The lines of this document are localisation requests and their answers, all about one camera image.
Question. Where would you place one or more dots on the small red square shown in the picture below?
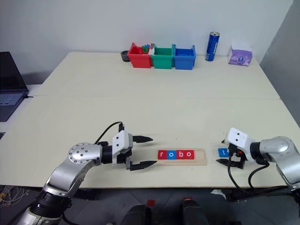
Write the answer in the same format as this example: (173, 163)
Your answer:
(151, 202)

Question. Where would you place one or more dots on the wooden letter tray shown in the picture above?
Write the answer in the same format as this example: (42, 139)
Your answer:
(200, 157)

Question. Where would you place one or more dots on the blue letter o block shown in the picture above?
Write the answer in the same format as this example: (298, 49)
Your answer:
(171, 154)

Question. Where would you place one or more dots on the crumpled white paper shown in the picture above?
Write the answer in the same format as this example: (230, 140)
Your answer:
(216, 192)

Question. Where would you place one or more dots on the red letter b block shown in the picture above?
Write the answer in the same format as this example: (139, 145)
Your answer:
(180, 154)

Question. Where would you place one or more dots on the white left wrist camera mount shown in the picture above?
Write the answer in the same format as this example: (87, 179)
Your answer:
(122, 140)

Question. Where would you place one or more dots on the green toy brick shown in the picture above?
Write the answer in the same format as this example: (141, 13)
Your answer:
(145, 49)

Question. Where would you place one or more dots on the dark grey round cup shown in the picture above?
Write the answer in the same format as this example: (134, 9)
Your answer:
(124, 56)

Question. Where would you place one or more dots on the dark rounded shape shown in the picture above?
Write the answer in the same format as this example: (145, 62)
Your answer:
(193, 213)
(137, 216)

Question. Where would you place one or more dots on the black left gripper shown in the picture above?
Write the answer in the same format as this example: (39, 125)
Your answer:
(123, 158)

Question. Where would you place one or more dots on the red letter o block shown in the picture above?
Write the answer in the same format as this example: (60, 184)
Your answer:
(189, 154)

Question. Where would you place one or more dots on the purple tissue box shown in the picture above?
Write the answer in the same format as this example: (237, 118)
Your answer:
(240, 58)

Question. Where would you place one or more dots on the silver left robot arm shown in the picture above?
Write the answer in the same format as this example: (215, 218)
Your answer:
(82, 154)

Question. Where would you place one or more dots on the blue drink can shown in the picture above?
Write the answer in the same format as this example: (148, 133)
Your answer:
(212, 47)

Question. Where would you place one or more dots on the white toy piece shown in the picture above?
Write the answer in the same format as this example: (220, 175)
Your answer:
(152, 51)

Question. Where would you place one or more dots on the red letter r block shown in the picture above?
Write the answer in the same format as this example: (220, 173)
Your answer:
(162, 154)

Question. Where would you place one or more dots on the red plastic bin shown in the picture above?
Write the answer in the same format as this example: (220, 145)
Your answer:
(140, 61)

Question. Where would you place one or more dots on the blue plastic bin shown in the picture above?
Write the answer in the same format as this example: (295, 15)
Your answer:
(184, 62)

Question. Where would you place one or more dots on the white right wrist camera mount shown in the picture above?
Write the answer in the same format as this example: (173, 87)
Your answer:
(239, 138)

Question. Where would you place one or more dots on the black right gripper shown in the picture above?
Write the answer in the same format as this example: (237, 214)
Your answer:
(237, 159)

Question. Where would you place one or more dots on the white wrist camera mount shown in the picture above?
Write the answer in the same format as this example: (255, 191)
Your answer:
(122, 140)
(239, 138)

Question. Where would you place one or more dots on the green plastic bin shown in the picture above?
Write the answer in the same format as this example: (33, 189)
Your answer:
(162, 62)

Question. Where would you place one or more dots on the dark open laptop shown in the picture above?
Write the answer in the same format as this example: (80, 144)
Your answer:
(10, 82)

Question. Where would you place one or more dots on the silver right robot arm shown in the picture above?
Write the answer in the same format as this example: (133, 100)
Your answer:
(279, 147)

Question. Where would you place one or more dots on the blue letter t block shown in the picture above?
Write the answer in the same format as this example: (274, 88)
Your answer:
(222, 152)

